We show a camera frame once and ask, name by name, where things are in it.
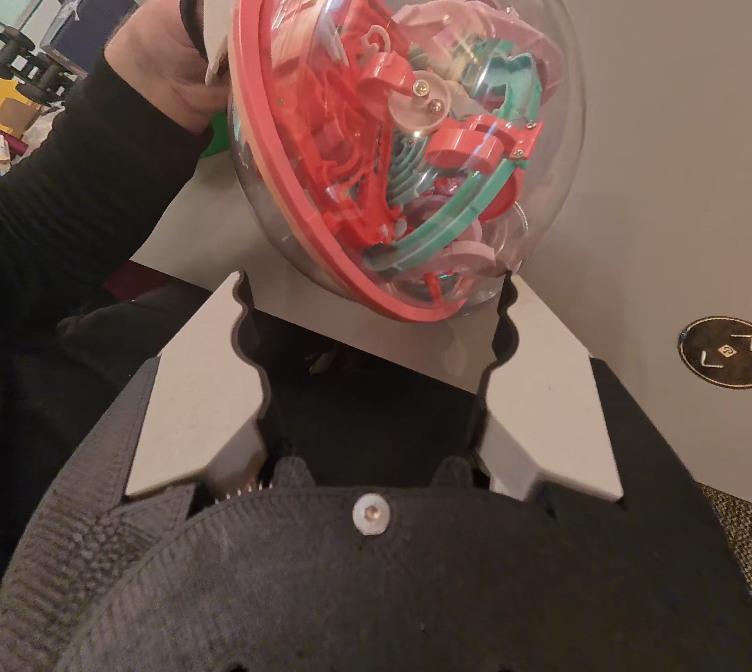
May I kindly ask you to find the round black control button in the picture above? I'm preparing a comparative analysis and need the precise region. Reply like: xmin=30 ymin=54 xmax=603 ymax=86
xmin=676 ymin=316 xmax=752 ymax=390

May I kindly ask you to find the green box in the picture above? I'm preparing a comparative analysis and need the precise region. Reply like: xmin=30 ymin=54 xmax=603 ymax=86
xmin=200 ymin=108 xmax=233 ymax=159

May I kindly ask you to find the black dumbbell rack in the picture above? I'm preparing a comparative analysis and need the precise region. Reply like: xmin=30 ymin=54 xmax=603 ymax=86
xmin=0 ymin=26 xmax=89 ymax=104

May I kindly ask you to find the person's left forearm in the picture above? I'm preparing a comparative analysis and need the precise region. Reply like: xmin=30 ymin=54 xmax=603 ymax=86
xmin=0 ymin=51 xmax=217 ymax=309

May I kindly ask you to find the dark blue cardboard box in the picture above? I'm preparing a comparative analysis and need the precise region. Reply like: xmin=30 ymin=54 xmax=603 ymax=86
xmin=41 ymin=0 xmax=140 ymax=75

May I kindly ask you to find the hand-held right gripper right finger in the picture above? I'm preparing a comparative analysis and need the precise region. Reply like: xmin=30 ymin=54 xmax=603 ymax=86
xmin=474 ymin=273 xmax=624 ymax=502

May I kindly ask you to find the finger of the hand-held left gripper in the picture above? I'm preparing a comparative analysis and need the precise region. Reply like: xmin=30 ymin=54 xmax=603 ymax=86
xmin=202 ymin=0 xmax=321 ymax=87

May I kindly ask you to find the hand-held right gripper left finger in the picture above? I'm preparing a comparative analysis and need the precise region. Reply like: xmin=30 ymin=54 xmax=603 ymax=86
xmin=123 ymin=270 xmax=273 ymax=500

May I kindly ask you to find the person's left hand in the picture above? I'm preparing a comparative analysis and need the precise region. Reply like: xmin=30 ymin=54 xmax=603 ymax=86
xmin=105 ymin=0 xmax=233 ymax=135

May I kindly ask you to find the clear red maze ball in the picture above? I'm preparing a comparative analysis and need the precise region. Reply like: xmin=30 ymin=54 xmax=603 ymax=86
xmin=226 ymin=0 xmax=588 ymax=325

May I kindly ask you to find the yellow box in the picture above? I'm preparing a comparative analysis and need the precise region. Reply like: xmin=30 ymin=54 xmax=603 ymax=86
xmin=0 ymin=85 xmax=43 ymax=139

